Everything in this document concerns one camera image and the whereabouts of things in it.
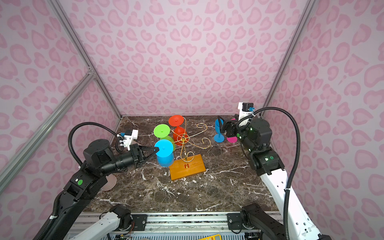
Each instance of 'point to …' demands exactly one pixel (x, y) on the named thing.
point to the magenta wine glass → (232, 139)
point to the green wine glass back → (162, 131)
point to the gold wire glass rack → (187, 166)
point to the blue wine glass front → (165, 156)
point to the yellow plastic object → (212, 237)
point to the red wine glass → (180, 136)
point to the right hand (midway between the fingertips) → (226, 115)
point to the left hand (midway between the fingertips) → (158, 148)
